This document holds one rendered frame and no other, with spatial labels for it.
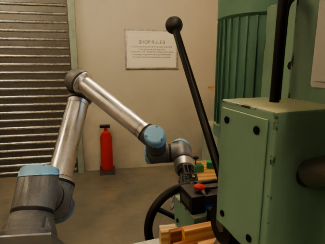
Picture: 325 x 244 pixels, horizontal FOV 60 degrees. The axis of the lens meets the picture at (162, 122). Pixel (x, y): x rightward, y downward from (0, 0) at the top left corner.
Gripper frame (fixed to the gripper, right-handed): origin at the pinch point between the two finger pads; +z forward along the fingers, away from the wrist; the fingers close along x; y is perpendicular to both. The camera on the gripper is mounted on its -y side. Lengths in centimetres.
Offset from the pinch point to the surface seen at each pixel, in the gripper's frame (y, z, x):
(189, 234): 36.6, 30.9, -11.1
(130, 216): -127, -81, -18
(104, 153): -149, -180, -52
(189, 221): 30.1, 23.6, -8.9
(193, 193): 35.9, 19.2, -8.5
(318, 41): 87, 45, -13
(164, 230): 31.5, 27.0, -15.9
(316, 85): 84, 46, -12
